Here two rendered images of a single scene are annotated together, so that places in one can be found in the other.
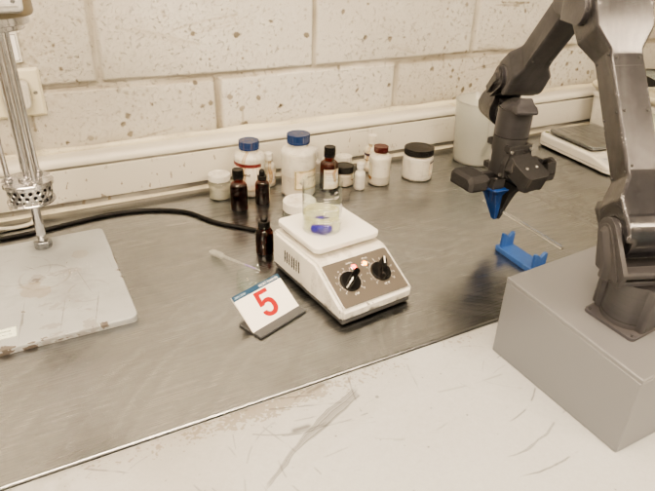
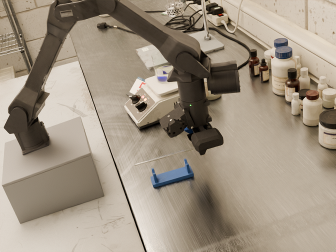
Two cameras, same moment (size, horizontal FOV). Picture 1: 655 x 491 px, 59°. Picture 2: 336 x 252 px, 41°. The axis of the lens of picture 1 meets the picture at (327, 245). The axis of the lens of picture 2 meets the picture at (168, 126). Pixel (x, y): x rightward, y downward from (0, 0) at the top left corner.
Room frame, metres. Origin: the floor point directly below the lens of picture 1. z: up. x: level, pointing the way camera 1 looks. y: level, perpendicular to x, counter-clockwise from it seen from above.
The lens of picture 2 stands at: (1.14, -1.13, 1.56)
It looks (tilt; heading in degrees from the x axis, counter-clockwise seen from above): 32 degrees down; 108
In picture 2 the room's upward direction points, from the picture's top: 11 degrees counter-clockwise
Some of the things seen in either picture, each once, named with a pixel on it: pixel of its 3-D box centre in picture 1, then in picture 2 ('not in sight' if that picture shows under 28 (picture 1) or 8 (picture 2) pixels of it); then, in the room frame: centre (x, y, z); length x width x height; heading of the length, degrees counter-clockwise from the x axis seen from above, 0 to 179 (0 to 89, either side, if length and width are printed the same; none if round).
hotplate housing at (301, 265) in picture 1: (335, 258); (164, 97); (0.79, -0.01, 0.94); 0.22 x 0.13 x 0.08; 35
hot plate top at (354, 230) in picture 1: (327, 227); (169, 81); (0.81, 0.00, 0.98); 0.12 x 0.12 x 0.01; 35
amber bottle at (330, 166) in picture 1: (328, 168); (292, 85); (1.15, 0.00, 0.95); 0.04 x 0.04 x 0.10
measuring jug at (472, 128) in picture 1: (480, 132); not in sight; (1.36, -0.36, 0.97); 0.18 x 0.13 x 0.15; 0
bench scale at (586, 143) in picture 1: (600, 147); not in sight; (1.43, -0.69, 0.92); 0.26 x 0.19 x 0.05; 23
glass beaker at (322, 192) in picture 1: (320, 206); (163, 66); (0.80, 0.01, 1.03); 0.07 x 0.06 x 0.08; 119
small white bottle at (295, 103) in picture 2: (360, 175); (295, 103); (1.16, -0.07, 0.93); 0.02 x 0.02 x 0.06
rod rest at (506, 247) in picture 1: (521, 251); (171, 172); (0.87, -0.34, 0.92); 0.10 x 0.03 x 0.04; 26
